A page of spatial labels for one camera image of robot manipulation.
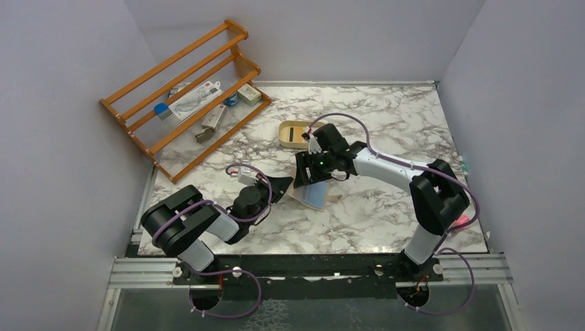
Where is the beige leather card holder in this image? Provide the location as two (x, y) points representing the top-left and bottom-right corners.
(286, 182), (343, 212)

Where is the beige oval tray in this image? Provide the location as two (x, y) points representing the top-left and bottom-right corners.
(277, 120), (311, 150)

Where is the orange wooden shelf rack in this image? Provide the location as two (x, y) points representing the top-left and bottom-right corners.
(100, 19), (272, 183)

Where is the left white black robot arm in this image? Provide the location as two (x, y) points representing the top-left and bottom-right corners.
(140, 177), (293, 272)

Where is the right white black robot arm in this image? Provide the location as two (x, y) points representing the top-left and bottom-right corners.
(293, 123), (470, 274)

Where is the grey white stapler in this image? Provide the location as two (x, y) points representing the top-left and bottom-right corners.
(195, 104), (227, 144)

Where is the blue white tape roll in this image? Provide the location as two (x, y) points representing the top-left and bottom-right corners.
(223, 92), (238, 107)

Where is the white flat package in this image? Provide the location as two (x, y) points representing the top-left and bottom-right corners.
(169, 81), (223, 120)

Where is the blue capped item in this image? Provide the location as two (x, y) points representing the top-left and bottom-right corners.
(154, 103), (172, 121)

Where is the pink bottle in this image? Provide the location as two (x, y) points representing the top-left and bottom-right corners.
(450, 214), (470, 231)

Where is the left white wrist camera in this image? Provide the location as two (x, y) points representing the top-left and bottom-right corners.
(232, 166), (259, 186)

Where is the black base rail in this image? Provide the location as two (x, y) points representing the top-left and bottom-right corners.
(123, 244), (444, 303)

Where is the green white wall item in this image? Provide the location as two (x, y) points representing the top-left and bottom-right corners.
(458, 156), (468, 177)

